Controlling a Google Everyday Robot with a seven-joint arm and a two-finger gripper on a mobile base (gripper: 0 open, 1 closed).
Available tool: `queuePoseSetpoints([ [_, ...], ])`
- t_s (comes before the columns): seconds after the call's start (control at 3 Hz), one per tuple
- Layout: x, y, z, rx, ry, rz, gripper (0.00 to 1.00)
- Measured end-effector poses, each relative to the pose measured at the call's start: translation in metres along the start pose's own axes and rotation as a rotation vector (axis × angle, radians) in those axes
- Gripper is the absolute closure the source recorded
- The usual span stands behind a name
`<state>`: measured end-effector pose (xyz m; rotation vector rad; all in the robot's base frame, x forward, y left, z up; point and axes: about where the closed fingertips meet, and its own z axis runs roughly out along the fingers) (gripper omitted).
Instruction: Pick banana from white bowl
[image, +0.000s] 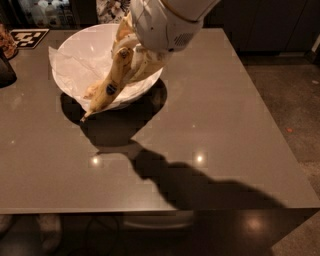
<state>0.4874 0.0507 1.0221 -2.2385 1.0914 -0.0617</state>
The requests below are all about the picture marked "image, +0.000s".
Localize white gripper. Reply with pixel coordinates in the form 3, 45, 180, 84
111, 0, 204, 83

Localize yellow banana with sticker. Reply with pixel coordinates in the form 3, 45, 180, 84
81, 47, 133, 122

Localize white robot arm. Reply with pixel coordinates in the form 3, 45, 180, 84
112, 0, 221, 83

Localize white bowl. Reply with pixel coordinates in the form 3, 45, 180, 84
52, 22, 165, 111

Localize yellow banana behind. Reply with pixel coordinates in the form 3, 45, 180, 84
83, 80, 102, 99

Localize white paper liner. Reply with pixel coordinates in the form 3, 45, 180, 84
48, 33, 158, 113

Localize bottles on background shelf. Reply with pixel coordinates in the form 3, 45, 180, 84
17, 0, 75, 29

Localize black white marker tag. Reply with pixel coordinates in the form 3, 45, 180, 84
10, 29, 49, 49

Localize brown patterned jar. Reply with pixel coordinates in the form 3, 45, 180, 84
0, 23, 18, 59

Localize dark object at left edge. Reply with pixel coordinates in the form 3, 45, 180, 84
0, 58, 17, 87

